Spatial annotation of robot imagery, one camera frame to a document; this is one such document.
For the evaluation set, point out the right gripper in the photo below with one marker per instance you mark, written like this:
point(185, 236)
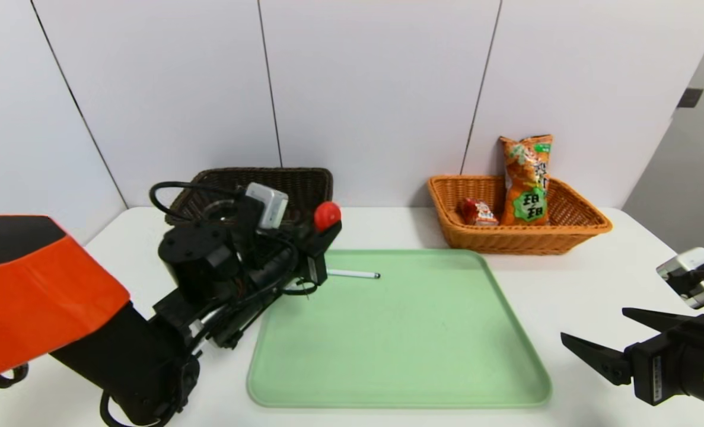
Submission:
point(652, 366)

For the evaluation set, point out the dark brown wicker basket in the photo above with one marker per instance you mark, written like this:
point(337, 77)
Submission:
point(304, 184)

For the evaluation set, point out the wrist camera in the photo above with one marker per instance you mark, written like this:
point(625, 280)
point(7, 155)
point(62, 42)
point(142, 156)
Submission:
point(270, 204)
point(690, 276)

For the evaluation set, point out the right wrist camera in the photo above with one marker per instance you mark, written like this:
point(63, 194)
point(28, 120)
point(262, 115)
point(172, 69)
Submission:
point(690, 276)

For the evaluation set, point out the red milk carton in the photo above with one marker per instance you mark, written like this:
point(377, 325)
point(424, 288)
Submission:
point(477, 213)

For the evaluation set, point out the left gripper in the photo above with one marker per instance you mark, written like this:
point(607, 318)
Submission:
point(315, 267)

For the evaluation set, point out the white pen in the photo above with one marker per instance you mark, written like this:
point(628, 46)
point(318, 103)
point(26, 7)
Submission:
point(357, 274)

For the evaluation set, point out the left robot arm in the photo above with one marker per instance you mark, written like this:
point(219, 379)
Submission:
point(43, 296)

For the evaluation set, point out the orange wicker basket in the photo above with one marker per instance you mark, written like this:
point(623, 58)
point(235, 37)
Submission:
point(506, 241)

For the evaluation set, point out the orange snack bag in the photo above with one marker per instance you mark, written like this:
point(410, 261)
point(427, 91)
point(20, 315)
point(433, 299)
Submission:
point(526, 178)

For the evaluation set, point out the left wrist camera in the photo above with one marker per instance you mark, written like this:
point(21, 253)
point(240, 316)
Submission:
point(270, 204)

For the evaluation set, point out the dark wall fixture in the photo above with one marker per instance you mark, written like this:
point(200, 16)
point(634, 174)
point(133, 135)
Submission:
point(689, 98)

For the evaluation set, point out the green plastic tray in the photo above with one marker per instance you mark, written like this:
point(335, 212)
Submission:
point(399, 356)

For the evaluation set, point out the red rubber duck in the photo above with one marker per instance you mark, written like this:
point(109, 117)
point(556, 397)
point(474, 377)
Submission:
point(327, 214)

